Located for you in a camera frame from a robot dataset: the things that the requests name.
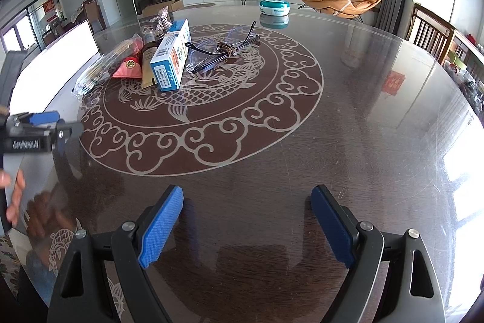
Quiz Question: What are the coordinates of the brown cardboard box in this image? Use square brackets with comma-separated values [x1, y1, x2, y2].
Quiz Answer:
[142, 0, 185, 19]

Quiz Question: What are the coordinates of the bag of cotton swabs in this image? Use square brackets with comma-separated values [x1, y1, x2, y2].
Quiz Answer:
[73, 37, 146, 101]

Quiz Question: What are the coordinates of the floral chair cushion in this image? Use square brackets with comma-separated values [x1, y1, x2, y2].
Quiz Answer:
[0, 232, 24, 298]

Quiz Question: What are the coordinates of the white storage container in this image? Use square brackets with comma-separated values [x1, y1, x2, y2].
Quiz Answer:
[8, 20, 100, 119]

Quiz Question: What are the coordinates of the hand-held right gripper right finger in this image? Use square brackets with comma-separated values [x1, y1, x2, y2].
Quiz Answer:
[311, 184, 447, 323]

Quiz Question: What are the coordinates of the blue and white medicine box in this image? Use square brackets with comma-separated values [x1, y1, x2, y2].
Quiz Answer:
[150, 19, 191, 92]

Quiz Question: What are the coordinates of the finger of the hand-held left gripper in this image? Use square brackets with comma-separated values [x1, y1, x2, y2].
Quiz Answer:
[49, 122, 84, 153]
[13, 111, 60, 126]

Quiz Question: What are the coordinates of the silver foil packet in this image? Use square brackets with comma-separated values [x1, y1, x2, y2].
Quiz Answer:
[149, 7, 172, 35]

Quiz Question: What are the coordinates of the teal round container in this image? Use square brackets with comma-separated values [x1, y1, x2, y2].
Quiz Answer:
[259, 0, 291, 16]

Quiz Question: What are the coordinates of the person's left hand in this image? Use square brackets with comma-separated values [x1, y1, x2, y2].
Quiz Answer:
[0, 170, 26, 225]

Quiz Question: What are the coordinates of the red sachet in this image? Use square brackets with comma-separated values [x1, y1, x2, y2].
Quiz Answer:
[112, 56, 146, 79]

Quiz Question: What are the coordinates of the wooden slatted chair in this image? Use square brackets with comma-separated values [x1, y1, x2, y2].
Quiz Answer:
[440, 31, 484, 82]
[408, 3, 457, 65]

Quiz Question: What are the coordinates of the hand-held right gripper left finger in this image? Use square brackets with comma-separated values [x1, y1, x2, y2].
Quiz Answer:
[47, 185, 185, 323]

